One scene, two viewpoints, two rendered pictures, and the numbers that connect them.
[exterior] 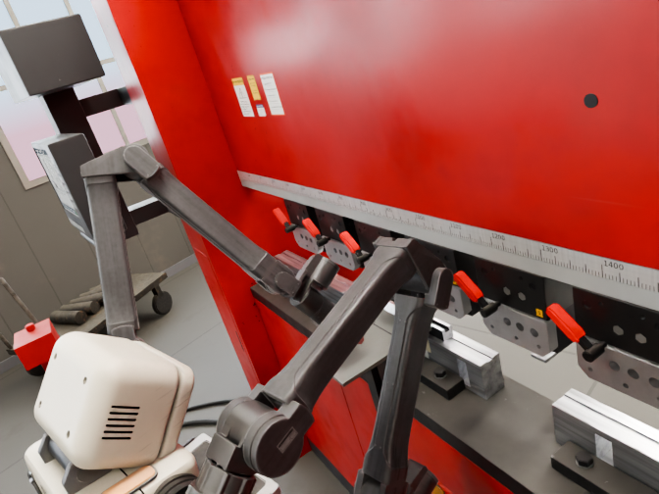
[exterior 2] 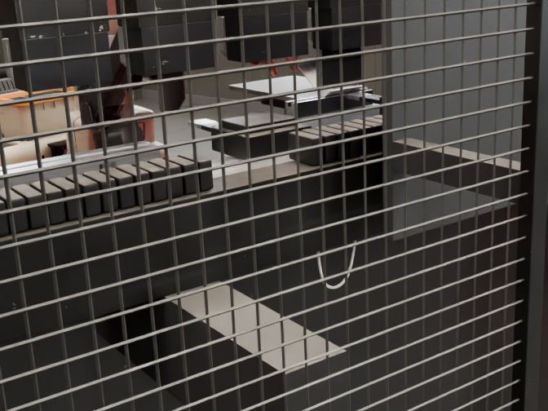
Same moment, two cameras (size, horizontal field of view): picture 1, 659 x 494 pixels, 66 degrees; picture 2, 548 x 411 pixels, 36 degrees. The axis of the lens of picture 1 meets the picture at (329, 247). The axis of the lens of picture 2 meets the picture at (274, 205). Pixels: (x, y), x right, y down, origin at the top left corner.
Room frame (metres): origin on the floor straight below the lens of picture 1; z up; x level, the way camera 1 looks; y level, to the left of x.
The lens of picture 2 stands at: (0.73, -1.82, 1.29)
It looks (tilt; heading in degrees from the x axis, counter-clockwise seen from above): 17 degrees down; 82
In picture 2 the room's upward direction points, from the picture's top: 3 degrees counter-clockwise
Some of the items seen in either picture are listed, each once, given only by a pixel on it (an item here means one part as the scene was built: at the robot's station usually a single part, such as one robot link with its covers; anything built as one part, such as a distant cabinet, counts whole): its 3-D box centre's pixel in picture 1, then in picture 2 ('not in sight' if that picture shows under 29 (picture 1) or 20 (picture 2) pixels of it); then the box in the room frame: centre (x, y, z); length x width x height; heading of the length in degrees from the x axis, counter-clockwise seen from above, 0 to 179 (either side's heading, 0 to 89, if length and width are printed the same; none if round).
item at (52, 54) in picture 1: (84, 149); not in sight; (2.05, 0.80, 1.52); 0.51 x 0.25 x 0.85; 31
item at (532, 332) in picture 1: (526, 296); (166, 21); (0.78, -0.32, 1.18); 0.15 x 0.09 x 0.17; 26
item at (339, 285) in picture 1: (315, 280); not in sight; (1.62, 0.08, 0.92); 0.50 x 0.06 x 0.10; 26
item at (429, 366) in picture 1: (414, 363); not in sight; (1.06, -0.12, 0.89); 0.30 x 0.05 x 0.03; 26
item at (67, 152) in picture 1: (76, 184); not in sight; (1.97, 0.84, 1.42); 0.45 x 0.12 x 0.36; 31
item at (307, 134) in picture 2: not in sight; (399, 128); (1.11, -0.61, 1.02); 0.37 x 0.06 x 0.04; 26
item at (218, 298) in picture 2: not in sight; (174, 323); (0.74, -0.76, 0.81); 0.64 x 0.08 x 0.14; 116
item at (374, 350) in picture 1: (367, 341); (296, 88); (1.06, -0.02, 1.00); 0.26 x 0.18 x 0.01; 116
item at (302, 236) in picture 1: (312, 221); not in sight; (1.50, 0.03, 1.18); 0.15 x 0.09 x 0.17; 26
